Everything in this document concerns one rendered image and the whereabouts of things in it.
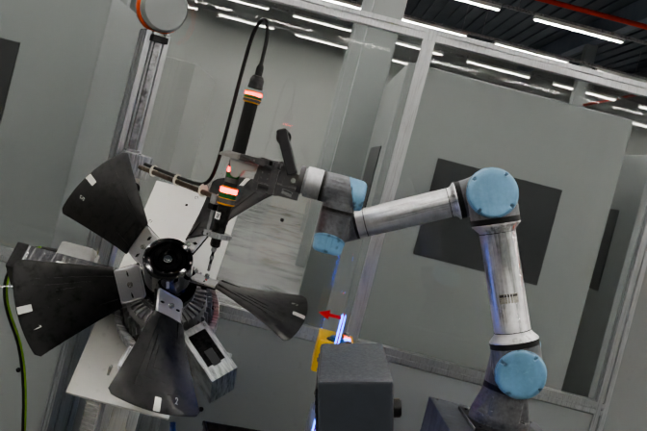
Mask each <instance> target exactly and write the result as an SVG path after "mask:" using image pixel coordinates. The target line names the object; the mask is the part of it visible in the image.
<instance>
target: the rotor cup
mask: <svg viewBox="0 0 647 431"><path fill-rule="evenodd" d="M166 255H170V256H171V257H172V261H171V262H170V263H166V262H164V257H165V256H166ZM193 264H194V257H193V253H192V251H191V249H190V248H189V246H188V245H186V244H185V243H184V242H182V241H180V240H177V239H172V238H164V239H159V240H156V241H154V242H153V243H151V244H150V245H149V246H148V247H147V248H146V249H145V250H144V252H143V255H142V266H143V273H144V275H143V273H142V279H143V283H144V288H145V292H146V297H145V298H143V299H142V300H143V301H144V302H145V303H146V304H147V305H148V306H150V307H152V308H154V289H157V290H158V289H163V290H165V291H166V292H169V293H171V294H172V295H174V296H176V297H178V298H179V299H181V300H182V302H183V307H184V306H185V305H187V304H188V303H189V302H190V301H191V300H192V299H193V297H194V295H195V292H196V287H197V286H196V285H192V284H189V282H190V281H192V279H191V277H192V276H194V275H195V272H194V270H193V273H192V266H193ZM167 282H169V289H167Z"/></svg>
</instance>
